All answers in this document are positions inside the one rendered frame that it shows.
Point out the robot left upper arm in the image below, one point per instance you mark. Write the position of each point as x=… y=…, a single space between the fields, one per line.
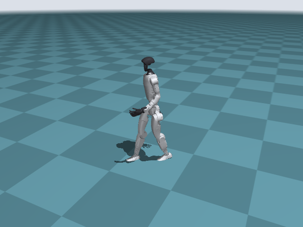
x=155 y=85

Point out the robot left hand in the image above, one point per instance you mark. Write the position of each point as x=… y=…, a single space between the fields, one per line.
x=137 y=111

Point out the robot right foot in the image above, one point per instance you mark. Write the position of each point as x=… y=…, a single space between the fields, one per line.
x=133 y=158

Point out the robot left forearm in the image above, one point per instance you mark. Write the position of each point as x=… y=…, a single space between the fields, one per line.
x=152 y=103

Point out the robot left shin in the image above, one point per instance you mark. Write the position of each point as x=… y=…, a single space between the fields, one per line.
x=163 y=145

